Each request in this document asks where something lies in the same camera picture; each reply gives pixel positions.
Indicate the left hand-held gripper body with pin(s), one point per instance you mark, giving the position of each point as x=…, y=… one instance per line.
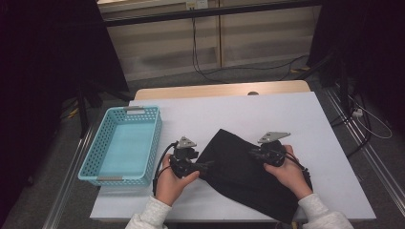
x=183, y=159

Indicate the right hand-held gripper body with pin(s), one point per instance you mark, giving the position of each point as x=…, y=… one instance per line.
x=273, y=152

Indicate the black shorts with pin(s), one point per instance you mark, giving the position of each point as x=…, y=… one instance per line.
x=242, y=178

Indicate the light blue plastic basket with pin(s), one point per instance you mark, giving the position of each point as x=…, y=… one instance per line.
x=124, y=146

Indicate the person's left hand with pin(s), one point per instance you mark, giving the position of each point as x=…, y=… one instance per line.
x=170, y=187

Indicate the person's right hand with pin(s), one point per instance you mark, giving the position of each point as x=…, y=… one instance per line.
x=293, y=178

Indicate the grey table grommet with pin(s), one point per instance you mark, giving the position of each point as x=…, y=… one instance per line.
x=253, y=93

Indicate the wooden table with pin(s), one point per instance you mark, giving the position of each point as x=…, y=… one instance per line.
x=191, y=90

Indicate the white power plug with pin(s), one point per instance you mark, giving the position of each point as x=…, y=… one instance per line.
x=358, y=112

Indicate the black tripod stand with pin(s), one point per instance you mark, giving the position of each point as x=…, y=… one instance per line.
x=83, y=108
x=343, y=86

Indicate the black horizontal bar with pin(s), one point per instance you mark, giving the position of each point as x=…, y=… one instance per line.
x=207, y=12

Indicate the black curtain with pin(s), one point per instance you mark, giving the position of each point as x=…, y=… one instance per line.
x=366, y=38
x=38, y=63

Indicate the metal floor rail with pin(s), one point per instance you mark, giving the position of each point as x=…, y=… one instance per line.
x=83, y=146
x=375, y=162

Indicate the white wall socket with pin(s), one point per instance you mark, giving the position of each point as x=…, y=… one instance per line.
x=197, y=4

